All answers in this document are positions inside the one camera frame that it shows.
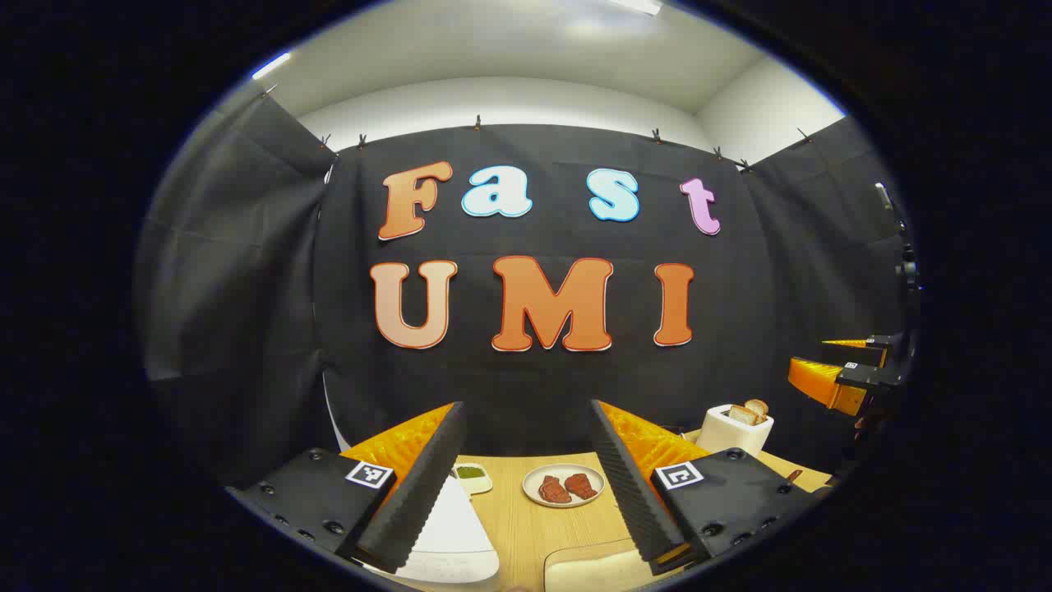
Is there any white toaster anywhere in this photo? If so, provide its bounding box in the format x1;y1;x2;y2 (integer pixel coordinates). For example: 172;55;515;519
695;404;775;459

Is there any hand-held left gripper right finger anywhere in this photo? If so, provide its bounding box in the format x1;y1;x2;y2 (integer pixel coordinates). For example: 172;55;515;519
589;400;831;576

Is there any white round plate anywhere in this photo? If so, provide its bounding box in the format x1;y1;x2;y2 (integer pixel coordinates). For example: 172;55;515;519
522;463;607;509

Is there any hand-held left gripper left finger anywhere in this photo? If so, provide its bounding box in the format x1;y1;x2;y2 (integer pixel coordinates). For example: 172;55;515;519
226;400;469;575

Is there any white divided condiment dish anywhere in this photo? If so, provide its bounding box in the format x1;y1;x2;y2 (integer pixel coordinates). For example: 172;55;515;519
450;463;494;495

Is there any black backdrop cloth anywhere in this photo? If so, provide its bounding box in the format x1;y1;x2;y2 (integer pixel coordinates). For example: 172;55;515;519
136;86;917;494

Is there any clear plastic box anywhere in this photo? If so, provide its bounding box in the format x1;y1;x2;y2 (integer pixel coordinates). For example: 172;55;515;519
543;539;658;592

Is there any white rice cooker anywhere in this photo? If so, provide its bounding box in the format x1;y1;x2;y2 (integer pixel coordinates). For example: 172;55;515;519
362;475;501;585

